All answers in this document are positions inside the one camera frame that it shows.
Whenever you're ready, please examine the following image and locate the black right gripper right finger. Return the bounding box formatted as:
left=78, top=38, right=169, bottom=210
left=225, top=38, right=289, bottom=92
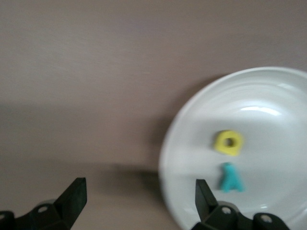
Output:
left=191, top=178, right=291, bottom=230

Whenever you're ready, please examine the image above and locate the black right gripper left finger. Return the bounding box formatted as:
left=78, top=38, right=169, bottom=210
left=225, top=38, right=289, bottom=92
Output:
left=14, top=177, right=88, bottom=230

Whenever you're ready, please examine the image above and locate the teal foam letter y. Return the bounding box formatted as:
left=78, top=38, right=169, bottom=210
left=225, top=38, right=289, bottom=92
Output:
left=217, top=162, right=248, bottom=194

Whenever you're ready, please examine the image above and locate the yellow foam letter a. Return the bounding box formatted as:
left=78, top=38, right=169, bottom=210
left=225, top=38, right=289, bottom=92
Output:
left=214, top=130, right=244, bottom=158

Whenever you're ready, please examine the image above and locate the beige plate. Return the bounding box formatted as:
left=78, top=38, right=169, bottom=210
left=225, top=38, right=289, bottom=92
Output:
left=158, top=66, right=307, bottom=230

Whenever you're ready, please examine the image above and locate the brown paper table cover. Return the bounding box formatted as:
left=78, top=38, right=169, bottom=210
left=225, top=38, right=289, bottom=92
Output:
left=0, top=0, right=307, bottom=230

